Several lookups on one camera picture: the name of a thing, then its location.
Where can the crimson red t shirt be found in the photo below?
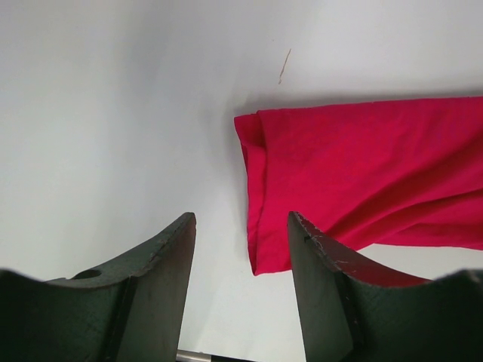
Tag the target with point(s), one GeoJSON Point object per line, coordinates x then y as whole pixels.
{"type": "Point", "coordinates": [399, 172]}

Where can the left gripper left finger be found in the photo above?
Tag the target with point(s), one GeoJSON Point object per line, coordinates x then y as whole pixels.
{"type": "Point", "coordinates": [129, 308]}

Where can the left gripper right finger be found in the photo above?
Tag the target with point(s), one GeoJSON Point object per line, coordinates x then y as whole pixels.
{"type": "Point", "coordinates": [352, 308]}

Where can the aluminium front rail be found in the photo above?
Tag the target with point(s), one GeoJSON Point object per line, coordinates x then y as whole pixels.
{"type": "Point", "coordinates": [192, 356]}

